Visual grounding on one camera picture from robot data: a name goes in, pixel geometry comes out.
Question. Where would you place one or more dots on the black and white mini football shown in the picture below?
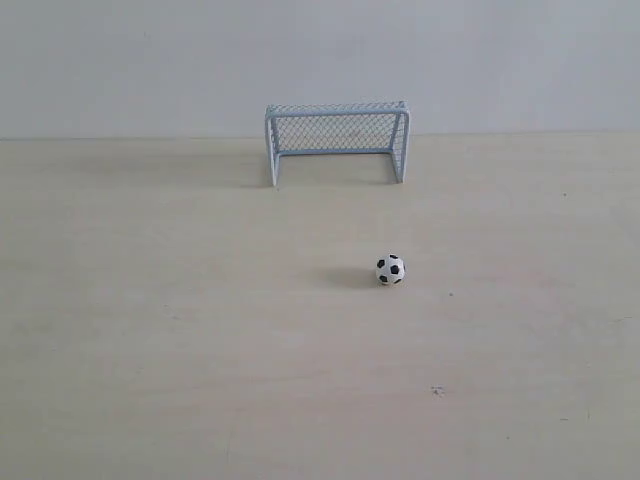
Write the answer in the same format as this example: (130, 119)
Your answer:
(390, 270)

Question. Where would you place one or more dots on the small white mesh goal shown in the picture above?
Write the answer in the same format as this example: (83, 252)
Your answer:
(381, 128)

